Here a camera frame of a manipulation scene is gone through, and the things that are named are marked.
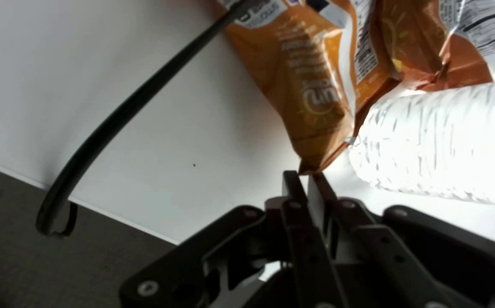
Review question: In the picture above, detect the black oven power cord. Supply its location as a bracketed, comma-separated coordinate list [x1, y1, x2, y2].
[35, 0, 263, 239]

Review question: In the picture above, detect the clear plastic water bottle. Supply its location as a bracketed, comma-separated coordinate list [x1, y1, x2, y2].
[348, 76, 495, 208]

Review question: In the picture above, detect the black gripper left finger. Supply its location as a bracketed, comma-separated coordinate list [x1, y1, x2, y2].
[119, 167, 348, 308]

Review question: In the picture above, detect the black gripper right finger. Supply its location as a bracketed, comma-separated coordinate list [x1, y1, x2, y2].
[307, 171, 495, 308]

